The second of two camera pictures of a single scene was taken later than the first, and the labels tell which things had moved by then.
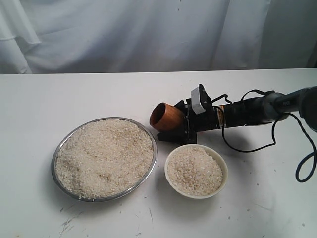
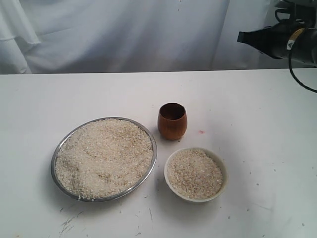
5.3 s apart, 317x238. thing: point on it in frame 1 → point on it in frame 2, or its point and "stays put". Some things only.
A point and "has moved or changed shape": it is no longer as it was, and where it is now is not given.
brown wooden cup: [167, 118] has moved or changed shape
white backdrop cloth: [63, 36] stays put
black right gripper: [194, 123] → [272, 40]
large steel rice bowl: [104, 159] stays put
